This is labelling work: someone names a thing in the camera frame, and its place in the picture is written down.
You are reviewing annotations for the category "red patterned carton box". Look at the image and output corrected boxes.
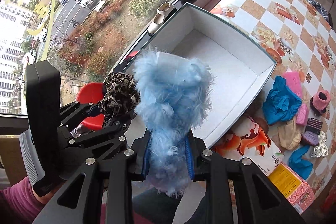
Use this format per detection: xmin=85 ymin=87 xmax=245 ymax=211
xmin=268 ymin=163 xmax=315 ymax=215

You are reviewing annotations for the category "plaid cloth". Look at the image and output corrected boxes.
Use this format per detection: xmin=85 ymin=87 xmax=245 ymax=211
xmin=306 ymin=0 xmax=330 ymax=23

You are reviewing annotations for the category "beige sock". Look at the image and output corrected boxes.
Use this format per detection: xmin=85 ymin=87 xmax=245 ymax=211
xmin=277 ymin=119 xmax=301 ymax=151

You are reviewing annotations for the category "purple knitted bootie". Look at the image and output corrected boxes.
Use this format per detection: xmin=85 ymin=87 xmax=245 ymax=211
xmin=301 ymin=118 xmax=323 ymax=146

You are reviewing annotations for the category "blue shoe cover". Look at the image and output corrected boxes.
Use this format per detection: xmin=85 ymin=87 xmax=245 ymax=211
xmin=261 ymin=76 xmax=302 ymax=125
xmin=288 ymin=145 xmax=313 ymax=180

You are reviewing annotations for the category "orange fox tissue pack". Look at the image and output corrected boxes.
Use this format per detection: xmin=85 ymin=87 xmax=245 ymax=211
xmin=211 ymin=115 xmax=284 ymax=176

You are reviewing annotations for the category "checkered patterned tablecloth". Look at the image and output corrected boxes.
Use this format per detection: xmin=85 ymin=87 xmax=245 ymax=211
xmin=211 ymin=0 xmax=335 ymax=195

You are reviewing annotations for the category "pink fleece bootie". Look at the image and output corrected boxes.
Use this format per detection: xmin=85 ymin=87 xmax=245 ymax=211
xmin=310 ymin=90 xmax=331 ymax=116

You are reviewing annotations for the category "person leg in jeans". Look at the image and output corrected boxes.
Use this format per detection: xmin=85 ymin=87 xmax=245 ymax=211
xmin=133 ymin=188 xmax=209 ymax=223

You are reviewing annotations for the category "red round stool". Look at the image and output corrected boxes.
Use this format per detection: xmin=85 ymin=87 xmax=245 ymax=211
xmin=76 ymin=83 xmax=106 ymax=131

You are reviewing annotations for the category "grey open cardboard box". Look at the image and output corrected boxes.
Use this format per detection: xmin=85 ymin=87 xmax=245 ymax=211
xmin=131 ymin=3 xmax=276 ymax=148

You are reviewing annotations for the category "fluffy light blue scrunchie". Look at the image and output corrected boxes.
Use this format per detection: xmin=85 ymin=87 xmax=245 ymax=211
xmin=133 ymin=50 xmax=214 ymax=196

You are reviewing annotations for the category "small pink foam sponge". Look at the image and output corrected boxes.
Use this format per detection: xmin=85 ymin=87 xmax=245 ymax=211
xmin=296 ymin=103 xmax=309 ymax=126

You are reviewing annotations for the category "left hand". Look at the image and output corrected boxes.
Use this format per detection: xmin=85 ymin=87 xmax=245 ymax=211
xmin=31 ymin=178 xmax=66 ymax=205

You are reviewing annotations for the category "leopard print scrunchie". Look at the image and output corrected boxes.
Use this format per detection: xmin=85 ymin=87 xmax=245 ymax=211
xmin=97 ymin=72 xmax=140 ymax=128

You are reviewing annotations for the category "white polka dot scrunchie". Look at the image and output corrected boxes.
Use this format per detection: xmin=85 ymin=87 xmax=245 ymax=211
xmin=310 ymin=131 xmax=329 ymax=158

